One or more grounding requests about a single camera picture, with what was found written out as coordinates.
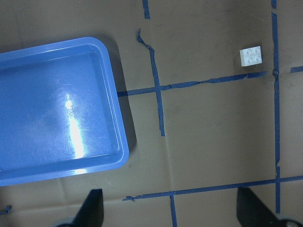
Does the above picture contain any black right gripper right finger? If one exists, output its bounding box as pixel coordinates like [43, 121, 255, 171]
[237, 187, 278, 227]

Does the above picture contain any blue plastic tray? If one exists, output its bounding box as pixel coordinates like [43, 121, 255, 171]
[0, 37, 129, 186]

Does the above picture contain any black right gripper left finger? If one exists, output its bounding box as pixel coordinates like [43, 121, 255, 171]
[72, 189, 104, 227]

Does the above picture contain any white block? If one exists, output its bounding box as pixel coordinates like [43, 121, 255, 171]
[240, 46, 262, 67]

